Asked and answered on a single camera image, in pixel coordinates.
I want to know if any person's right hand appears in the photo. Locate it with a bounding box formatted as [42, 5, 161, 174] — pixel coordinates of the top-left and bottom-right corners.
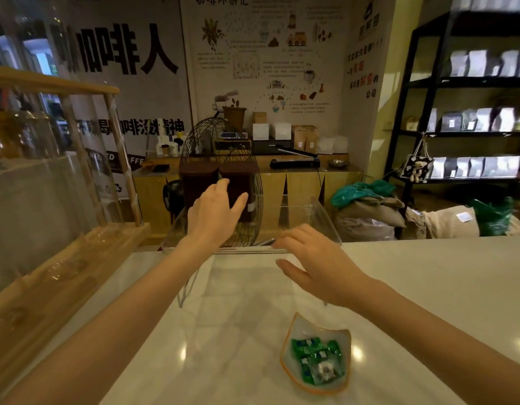
[271, 223, 376, 309]

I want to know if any person's left hand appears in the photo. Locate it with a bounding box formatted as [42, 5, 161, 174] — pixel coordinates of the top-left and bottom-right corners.
[187, 178, 249, 249]

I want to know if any person's right forearm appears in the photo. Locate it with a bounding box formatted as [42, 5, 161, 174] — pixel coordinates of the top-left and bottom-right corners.
[353, 279, 520, 405]

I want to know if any person's left forearm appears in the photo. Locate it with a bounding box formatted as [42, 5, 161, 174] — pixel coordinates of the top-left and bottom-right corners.
[3, 238, 218, 405]

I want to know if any dark brown box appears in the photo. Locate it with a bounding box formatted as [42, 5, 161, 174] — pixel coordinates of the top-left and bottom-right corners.
[220, 161, 257, 224]
[179, 161, 221, 215]

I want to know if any clear acrylic box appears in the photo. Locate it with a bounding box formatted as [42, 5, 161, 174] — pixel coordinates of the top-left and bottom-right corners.
[162, 196, 343, 309]

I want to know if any clear glass candy dish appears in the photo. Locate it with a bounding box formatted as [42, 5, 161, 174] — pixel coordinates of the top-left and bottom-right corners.
[280, 312, 353, 395]

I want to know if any wooden sideboard counter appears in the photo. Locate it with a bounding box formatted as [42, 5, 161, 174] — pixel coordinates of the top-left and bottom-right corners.
[132, 153, 365, 242]

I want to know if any black drawer box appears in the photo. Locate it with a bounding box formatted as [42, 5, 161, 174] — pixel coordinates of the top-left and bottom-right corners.
[251, 139, 293, 156]

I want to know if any black heat sealer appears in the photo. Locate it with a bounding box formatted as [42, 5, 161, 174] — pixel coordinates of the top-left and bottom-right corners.
[269, 147, 321, 169]

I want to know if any black round stool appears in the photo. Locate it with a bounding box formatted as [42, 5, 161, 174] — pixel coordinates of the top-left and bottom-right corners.
[162, 179, 185, 225]

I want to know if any brown plant pot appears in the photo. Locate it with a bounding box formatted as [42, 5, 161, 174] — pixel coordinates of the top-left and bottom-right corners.
[222, 106, 247, 129]

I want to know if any burlap sack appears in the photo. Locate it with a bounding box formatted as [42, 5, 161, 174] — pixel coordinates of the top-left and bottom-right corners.
[335, 197, 406, 242]

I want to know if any pile of green wrapped candies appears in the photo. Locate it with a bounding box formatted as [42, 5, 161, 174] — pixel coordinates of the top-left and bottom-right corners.
[290, 338, 343, 385]

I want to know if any white coffee appliance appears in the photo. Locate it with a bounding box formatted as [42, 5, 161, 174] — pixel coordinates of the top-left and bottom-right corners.
[155, 118, 179, 157]

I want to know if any white low box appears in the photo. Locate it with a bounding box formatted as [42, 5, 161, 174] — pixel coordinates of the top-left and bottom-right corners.
[318, 136, 349, 155]

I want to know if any beige cloth sack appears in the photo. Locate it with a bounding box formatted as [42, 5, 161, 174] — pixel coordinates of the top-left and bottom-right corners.
[405, 206, 520, 239]

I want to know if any hanging plush toy bag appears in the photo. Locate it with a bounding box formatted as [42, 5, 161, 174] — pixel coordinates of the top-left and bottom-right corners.
[397, 153, 434, 184]

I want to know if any banner with large black characters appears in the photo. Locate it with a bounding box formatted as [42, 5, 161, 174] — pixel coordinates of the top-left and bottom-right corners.
[53, 0, 193, 199]

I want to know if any wooden glass display case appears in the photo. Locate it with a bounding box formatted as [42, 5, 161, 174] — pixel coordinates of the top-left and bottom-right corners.
[0, 64, 152, 405]

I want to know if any dark green plastic bag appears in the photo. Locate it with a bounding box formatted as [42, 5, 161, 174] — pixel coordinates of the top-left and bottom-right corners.
[470, 197, 515, 237]

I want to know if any black metal shelf rack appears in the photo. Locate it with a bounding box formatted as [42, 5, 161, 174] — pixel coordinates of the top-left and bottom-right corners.
[383, 12, 520, 207]

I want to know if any row of grey coffee bags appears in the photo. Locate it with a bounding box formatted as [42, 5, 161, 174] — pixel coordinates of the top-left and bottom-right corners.
[426, 49, 520, 178]

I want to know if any black wire dome basket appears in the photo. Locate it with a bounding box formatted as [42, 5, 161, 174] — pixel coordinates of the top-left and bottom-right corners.
[178, 116, 264, 248]

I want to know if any illustrated white wall poster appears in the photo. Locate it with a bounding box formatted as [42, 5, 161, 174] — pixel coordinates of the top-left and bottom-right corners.
[179, 0, 350, 128]

